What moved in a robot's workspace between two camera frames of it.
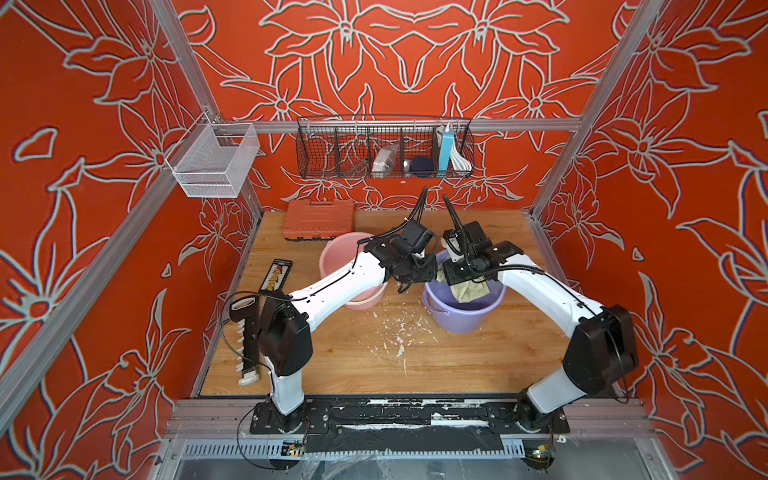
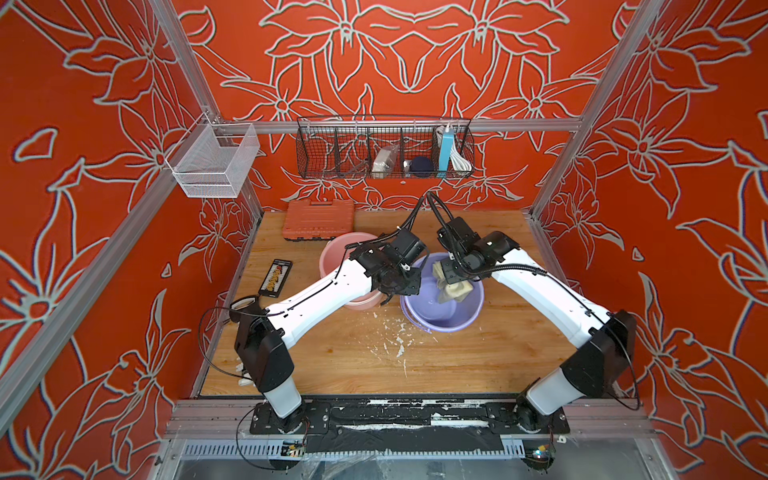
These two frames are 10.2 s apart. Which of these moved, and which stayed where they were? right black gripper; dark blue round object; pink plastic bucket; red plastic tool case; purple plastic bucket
Moved: purple plastic bucket
Stayed: right black gripper; pink plastic bucket; dark blue round object; red plastic tool case
